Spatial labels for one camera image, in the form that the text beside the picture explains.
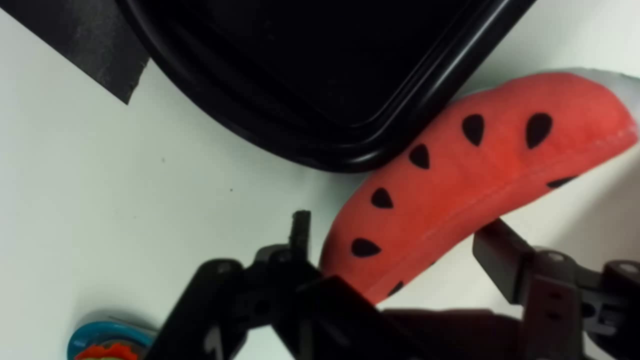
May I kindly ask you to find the small tin can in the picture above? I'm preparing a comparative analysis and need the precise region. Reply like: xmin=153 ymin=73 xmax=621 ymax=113
xmin=66 ymin=312 xmax=162 ymax=360

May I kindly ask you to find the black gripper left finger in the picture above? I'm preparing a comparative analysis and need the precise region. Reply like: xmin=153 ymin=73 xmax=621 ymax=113
xmin=148 ymin=209 xmax=402 ymax=360

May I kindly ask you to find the black rectangular plastic tray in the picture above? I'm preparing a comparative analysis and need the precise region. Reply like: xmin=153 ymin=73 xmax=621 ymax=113
xmin=116 ymin=0 xmax=537 ymax=173

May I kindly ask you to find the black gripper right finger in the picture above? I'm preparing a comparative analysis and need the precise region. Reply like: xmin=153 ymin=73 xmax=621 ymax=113
xmin=472 ymin=218 xmax=640 ymax=360

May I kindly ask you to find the red plush watermelon slice toy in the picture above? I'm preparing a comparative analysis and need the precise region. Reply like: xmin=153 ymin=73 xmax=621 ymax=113
xmin=318 ymin=67 xmax=640 ymax=305

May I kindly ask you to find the black tape strip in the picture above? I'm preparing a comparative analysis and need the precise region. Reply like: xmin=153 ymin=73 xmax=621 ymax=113
xmin=0 ymin=0 xmax=151 ymax=105

